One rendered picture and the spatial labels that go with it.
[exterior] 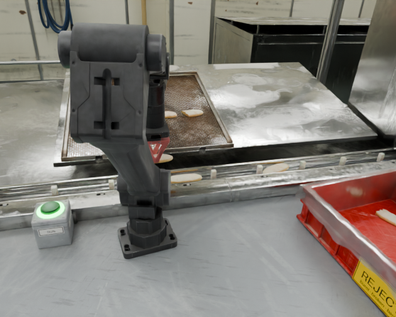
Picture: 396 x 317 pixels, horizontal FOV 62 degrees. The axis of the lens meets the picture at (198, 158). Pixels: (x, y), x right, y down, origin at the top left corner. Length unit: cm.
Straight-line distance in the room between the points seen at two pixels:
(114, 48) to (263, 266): 54
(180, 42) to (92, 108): 397
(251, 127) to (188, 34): 326
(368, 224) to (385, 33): 66
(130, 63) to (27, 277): 53
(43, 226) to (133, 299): 25
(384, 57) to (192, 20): 323
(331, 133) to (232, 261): 64
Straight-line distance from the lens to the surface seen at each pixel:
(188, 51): 435
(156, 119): 79
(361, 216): 96
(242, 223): 84
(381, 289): 73
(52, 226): 77
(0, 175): 111
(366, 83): 136
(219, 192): 86
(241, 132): 110
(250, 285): 71
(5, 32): 465
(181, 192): 85
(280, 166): 101
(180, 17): 427
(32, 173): 108
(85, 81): 36
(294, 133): 115
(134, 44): 36
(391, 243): 91
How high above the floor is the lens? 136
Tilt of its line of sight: 30 degrees down
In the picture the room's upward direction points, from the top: 3 degrees clockwise
